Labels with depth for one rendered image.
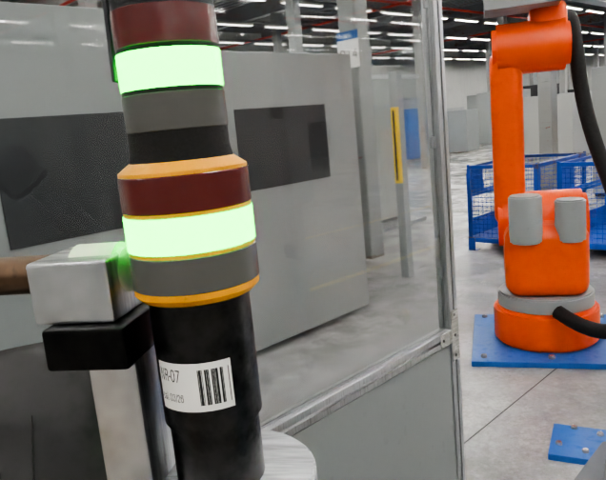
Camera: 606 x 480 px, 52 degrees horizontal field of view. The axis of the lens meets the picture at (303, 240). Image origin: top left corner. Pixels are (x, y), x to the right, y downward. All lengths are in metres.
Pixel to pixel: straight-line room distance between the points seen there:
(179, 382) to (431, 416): 1.54
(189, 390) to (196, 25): 0.12
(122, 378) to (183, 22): 0.12
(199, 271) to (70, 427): 0.19
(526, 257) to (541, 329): 0.46
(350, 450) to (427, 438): 0.32
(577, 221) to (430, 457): 2.54
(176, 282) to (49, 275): 0.05
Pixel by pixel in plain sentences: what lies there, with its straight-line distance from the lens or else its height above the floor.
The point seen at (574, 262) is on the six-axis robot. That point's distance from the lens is 4.14.
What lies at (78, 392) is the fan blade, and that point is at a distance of 0.37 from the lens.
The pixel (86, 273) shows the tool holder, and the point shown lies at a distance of 0.22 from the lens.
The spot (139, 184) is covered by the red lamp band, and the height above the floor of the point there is 1.56.
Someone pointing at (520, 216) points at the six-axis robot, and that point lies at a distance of 4.00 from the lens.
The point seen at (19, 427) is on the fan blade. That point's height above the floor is 1.44.
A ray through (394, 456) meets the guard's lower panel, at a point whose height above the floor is 0.75.
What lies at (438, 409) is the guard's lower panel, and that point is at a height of 0.80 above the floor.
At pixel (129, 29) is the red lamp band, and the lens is 0.20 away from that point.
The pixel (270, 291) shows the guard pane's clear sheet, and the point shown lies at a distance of 1.22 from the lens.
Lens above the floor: 1.58
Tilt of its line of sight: 10 degrees down
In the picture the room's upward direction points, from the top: 5 degrees counter-clockwise
